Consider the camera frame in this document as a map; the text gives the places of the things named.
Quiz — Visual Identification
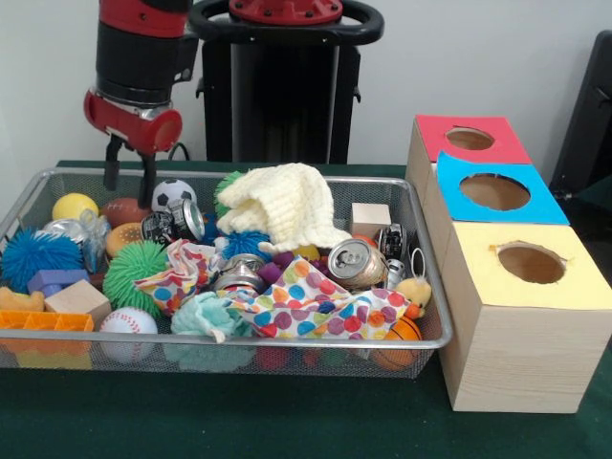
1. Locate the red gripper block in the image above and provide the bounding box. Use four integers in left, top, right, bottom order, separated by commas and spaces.
83, 89, 184, 208

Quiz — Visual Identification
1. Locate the clear plastic bottle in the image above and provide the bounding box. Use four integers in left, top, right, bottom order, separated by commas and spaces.
78, 210, 112, 273

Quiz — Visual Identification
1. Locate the blue spiky ball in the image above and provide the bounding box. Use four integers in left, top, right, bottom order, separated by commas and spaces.
0, 229, 85, 293

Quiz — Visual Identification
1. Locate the white knitted cloth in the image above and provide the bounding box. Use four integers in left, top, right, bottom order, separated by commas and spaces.
216, 163, 353, 254

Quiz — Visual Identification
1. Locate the wooden box with three holes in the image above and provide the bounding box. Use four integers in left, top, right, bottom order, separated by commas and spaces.
405, 115, 612, 414

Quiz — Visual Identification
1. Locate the small soccer ball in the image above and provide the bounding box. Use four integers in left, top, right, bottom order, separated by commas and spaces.
151, 180, 198, 213

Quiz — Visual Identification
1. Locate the smooth yellow ball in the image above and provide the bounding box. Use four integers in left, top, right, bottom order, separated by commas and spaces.
52, 193, 99, 223

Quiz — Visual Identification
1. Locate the green spiky ball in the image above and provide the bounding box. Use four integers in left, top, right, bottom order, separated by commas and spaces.
103, 239, 171, 318

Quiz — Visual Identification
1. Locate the plain wooden cube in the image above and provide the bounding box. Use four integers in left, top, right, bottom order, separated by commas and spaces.
45, 279, 113, 326

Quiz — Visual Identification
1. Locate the small white baseball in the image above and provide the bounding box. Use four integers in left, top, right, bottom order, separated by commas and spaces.
98, 307, 159, 362

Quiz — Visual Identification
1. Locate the orange toy building block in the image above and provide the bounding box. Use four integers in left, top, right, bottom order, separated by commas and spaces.
0, 309, 95, 369

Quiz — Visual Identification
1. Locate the polka dot cloth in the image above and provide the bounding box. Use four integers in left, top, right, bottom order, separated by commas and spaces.
229, 256, 414, 340

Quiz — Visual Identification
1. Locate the crushed silver can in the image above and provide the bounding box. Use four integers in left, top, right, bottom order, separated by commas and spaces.
327, 237, 388, 291

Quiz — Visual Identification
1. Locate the black upright panel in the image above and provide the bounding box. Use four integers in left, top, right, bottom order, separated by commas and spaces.
557, 31, 612, 207

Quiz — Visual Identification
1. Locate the green cloth side table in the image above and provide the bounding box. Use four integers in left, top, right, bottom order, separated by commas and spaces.
572, 175, 612, 213

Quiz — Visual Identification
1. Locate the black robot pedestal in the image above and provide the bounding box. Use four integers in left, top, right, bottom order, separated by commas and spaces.
186, 0, 385, 164

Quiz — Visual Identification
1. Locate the clear wire mesh bin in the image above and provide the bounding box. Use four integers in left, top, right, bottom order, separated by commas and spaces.
0, 168, 454, 376

